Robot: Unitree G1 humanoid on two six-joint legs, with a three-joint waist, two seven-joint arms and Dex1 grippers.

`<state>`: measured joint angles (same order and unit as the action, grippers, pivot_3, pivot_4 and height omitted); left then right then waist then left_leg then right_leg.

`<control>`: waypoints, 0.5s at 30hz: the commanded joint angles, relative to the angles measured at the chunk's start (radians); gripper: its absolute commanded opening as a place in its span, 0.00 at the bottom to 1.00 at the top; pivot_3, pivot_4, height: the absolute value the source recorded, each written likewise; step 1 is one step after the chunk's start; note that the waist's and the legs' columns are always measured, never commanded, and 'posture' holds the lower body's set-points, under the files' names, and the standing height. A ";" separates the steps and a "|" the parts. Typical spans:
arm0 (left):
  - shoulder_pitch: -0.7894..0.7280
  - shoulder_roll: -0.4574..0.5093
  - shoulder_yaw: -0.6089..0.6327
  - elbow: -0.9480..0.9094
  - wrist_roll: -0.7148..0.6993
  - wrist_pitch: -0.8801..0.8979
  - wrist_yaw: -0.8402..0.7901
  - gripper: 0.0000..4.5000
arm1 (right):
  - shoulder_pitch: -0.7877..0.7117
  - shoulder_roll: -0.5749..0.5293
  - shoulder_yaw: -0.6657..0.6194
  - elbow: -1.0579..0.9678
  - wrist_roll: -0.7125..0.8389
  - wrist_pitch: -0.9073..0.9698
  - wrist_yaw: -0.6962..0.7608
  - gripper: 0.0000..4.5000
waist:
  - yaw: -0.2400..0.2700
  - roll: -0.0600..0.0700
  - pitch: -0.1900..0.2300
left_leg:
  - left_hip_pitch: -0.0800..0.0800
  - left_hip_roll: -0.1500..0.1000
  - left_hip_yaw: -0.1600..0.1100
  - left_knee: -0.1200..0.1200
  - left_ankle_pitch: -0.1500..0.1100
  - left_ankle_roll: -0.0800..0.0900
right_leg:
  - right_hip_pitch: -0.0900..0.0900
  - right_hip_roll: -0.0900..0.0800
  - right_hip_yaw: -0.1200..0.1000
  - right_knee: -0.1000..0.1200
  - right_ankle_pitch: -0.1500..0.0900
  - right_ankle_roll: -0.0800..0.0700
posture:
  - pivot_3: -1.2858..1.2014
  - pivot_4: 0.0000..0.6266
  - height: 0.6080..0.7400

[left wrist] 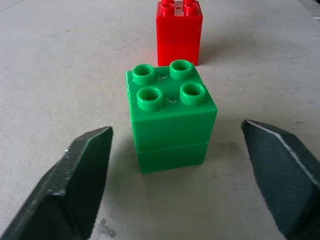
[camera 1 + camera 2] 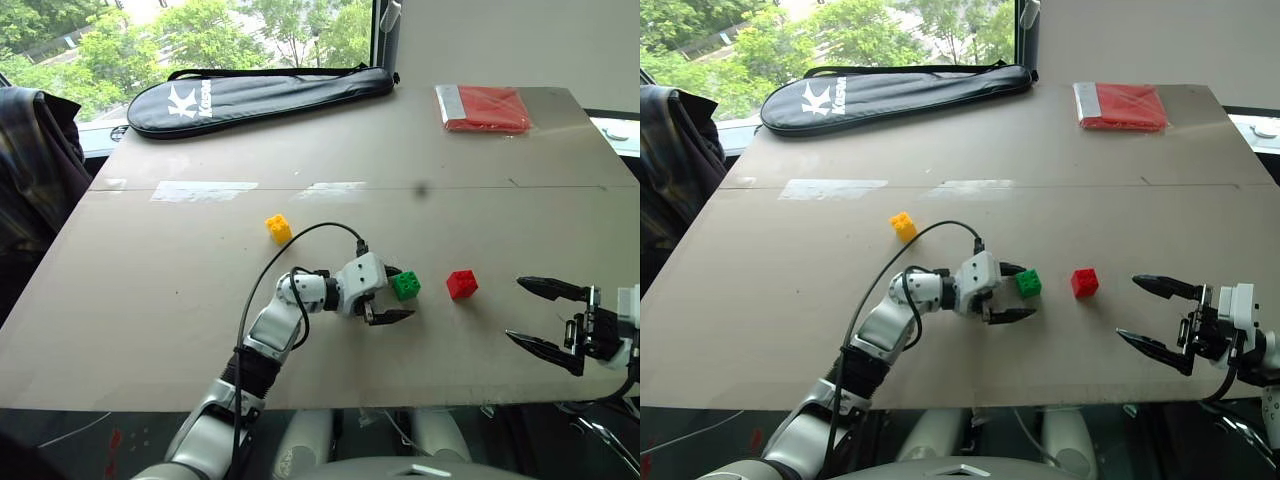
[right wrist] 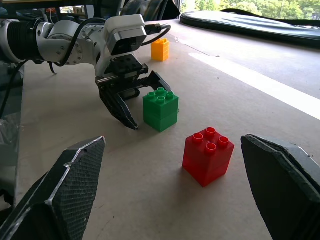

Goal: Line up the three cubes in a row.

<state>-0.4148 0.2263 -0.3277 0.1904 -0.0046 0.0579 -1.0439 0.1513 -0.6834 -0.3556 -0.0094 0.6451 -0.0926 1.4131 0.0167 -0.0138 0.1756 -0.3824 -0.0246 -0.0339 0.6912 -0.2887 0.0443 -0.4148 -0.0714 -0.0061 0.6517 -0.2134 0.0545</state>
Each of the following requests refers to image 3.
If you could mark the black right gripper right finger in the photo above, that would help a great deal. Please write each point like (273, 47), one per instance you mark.
(280, 190)

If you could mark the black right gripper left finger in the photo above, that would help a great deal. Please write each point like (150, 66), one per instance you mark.
(75, 180)

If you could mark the flat black padded bag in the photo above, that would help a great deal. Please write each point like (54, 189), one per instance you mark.
(250, 23)

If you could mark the orange building block cube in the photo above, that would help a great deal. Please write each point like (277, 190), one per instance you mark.
(160, 50)

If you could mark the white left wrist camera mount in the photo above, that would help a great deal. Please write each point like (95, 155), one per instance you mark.
(125, 27)

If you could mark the green building block cube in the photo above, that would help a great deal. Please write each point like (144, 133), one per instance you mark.
(161, 111)

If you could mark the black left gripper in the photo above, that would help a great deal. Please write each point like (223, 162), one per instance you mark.
(123, 75)

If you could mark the dark draped fabric object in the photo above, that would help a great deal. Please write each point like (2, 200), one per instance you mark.
(152, 8)

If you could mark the red building block cube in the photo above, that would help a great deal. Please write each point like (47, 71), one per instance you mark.
(207, 160)

